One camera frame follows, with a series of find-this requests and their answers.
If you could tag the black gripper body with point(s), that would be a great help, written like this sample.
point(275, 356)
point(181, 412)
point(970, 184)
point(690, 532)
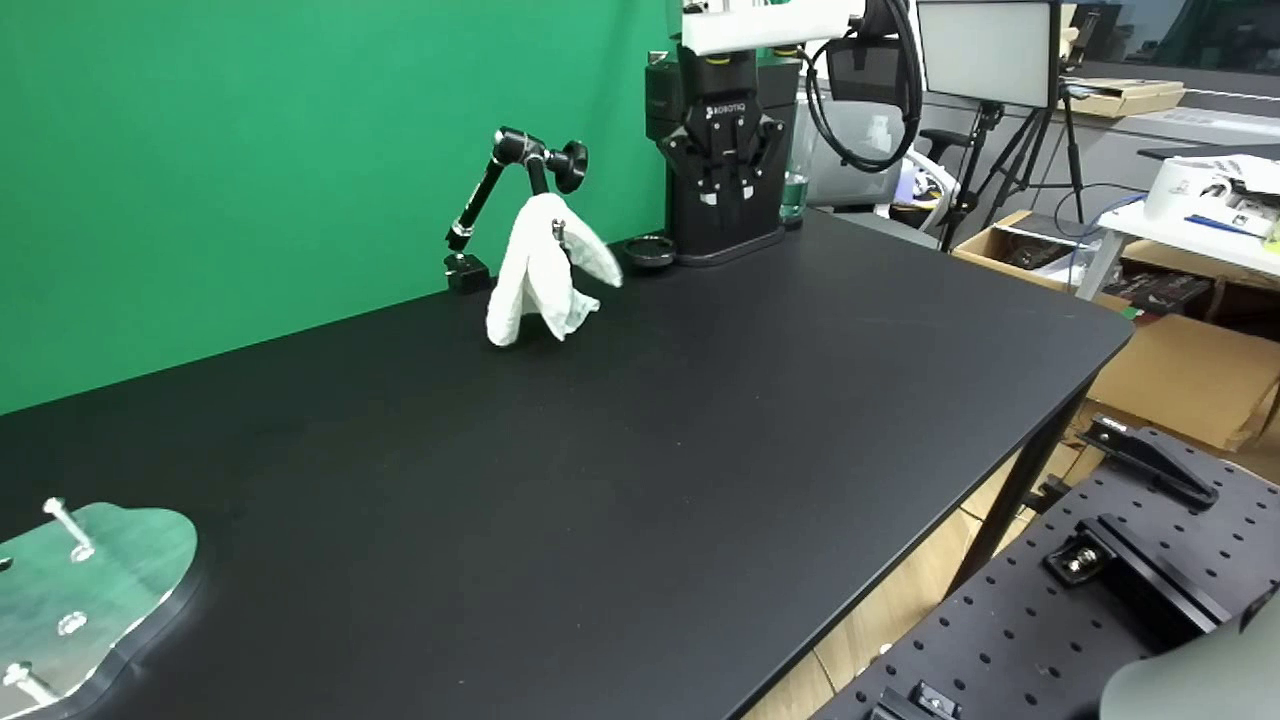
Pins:
point(727, 95)

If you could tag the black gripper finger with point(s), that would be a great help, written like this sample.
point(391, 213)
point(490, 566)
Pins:
point(756, 195)
point(702, 201)

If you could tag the white floral cloth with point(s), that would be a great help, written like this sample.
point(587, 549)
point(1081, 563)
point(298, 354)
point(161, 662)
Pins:
point(542, 274)

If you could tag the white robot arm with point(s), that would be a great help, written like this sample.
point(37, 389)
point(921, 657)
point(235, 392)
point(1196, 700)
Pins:
point(763, 27)

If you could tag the black articulated stand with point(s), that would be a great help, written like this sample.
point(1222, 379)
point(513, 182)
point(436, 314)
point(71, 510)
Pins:
point(477, 201)

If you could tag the green can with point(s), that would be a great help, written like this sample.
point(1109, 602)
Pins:
point(796, 201)

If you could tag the black round disc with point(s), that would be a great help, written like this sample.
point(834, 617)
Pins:
point(650, 252)

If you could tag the black device box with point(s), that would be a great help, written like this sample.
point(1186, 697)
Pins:
point(864, 68)

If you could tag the white board panel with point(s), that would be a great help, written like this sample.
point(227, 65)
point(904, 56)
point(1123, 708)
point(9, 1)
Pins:
point(984, 51)

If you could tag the black tripod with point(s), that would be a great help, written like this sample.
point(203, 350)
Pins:
point(1022, 161)

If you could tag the open cardboard box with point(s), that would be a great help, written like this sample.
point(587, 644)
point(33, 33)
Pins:
point(1022, 244)

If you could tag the flat cardboard box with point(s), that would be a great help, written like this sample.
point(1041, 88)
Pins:
point(1127, 99)

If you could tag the white side table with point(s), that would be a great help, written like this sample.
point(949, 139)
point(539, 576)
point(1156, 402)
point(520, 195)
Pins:
point(1186, 243)

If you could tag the green backdrop screen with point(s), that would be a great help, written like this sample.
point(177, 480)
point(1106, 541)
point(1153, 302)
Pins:
point(265, 172)

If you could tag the large cardboard box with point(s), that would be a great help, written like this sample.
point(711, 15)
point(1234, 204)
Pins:
point(1186, 383)

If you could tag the black clamp bar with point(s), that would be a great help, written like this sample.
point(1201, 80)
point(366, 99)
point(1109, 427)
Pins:
point(1146, 462)

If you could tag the black perforated breadboard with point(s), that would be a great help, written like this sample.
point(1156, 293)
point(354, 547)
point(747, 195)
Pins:
point(1053, 626)

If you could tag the grey chair back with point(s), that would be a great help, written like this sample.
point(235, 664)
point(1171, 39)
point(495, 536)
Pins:
point(1201, 683)

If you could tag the long silver bolt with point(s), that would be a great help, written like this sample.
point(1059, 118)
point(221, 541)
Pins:
point(67, 526)

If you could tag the green transparent plate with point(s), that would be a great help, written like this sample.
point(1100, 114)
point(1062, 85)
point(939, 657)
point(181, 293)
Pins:
point(94, 584)

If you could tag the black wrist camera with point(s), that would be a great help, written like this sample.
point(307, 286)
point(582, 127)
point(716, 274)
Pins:
point(662, 95)

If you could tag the black mounting bracket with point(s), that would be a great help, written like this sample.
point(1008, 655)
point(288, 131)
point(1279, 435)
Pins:
point(1133, 566)

